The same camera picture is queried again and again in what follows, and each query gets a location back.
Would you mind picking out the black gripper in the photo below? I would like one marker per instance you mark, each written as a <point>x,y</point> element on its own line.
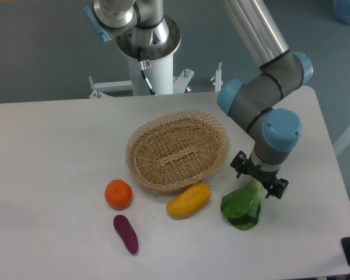
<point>265,173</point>

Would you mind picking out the green bok choy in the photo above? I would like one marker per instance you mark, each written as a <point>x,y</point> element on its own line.
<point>242,207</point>

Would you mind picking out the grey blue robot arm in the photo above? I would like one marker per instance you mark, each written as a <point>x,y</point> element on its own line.
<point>250,105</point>

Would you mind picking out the yellow mango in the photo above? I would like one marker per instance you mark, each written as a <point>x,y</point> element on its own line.
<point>190,201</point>

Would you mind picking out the woven wicker basket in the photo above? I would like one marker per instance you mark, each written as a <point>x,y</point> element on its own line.
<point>176,150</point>

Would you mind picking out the orange tangerine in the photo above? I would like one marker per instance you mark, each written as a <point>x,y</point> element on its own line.
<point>118,194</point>

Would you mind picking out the purple sweet potato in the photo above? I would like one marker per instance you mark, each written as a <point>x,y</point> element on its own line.
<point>127,233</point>

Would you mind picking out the blue plastic bag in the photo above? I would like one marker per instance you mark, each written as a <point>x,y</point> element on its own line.
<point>341,9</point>

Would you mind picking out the white base leg frame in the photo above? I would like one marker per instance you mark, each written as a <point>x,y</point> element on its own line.
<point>180,84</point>

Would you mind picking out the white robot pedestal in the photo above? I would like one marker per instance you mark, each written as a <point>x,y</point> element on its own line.
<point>151,48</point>

